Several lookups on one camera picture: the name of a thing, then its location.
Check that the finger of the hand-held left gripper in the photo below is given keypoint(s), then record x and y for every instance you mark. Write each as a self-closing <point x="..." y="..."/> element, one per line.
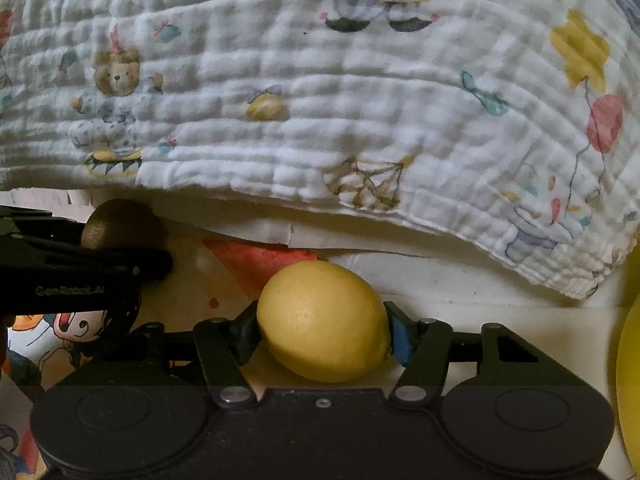
<point x="100" y="267"/>
<point x="25" y="211"/>

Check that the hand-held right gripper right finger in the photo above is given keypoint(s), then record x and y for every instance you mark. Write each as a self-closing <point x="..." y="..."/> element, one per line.
<point x="401" y="337"/>

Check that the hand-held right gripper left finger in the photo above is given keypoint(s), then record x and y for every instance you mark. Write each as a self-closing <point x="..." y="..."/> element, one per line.
<point x="245" y="332"/>

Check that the brown kiwi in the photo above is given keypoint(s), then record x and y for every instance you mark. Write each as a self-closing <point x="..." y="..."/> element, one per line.
<point x="120" y="222"/>

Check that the yellow lemon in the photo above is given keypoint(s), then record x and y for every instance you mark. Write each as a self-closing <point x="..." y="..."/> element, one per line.
<point x="322" y="322"/>

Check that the cartoon printed mat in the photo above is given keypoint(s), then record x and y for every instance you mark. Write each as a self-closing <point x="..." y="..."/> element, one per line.
<point x="235" y="260"/>

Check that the yellow bowl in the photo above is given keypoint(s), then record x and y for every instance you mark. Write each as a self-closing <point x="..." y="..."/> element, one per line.
<point x="631" y="385"/>

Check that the white printed blanket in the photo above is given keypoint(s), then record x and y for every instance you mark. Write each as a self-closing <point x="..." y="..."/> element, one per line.
<point x="310" y="100"/>

